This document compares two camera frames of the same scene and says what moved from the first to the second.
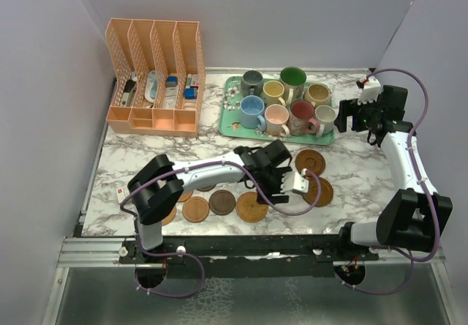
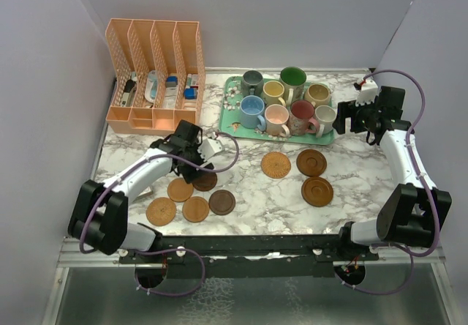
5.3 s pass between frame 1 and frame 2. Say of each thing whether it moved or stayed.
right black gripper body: stayed
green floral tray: stayed
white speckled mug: stayed
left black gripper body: moved
